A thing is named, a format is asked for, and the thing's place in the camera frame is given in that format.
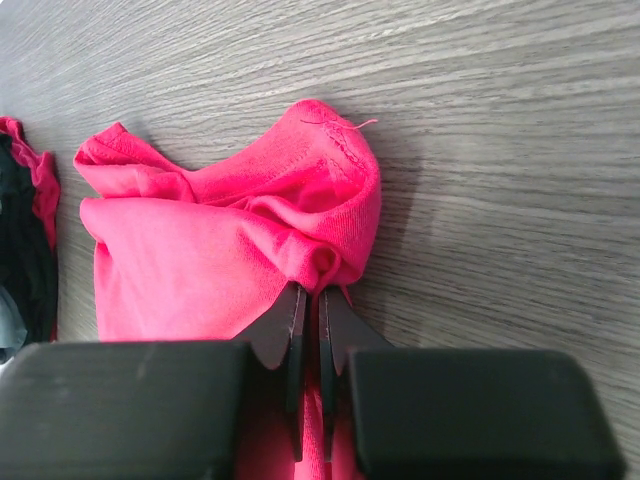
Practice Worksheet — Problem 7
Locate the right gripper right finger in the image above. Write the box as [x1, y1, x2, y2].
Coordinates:
[318, 286, 393, 462]

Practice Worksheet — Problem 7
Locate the folded black t shirt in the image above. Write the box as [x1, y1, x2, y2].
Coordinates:
[1, 134, 58, 343]

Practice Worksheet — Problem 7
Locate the folded grey-blue t shirt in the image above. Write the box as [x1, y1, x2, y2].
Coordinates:
[0, 287, 27, 365]

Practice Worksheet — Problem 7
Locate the pink-red t shirt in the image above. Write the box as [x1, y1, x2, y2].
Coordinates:
[73, 98, 384, 480]

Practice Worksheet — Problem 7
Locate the folded red t shirt in stack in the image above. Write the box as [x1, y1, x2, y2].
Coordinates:
[1, 117, 60, 341]

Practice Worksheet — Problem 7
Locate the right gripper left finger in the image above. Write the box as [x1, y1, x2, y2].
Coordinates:
[235, 282, 308, 462]

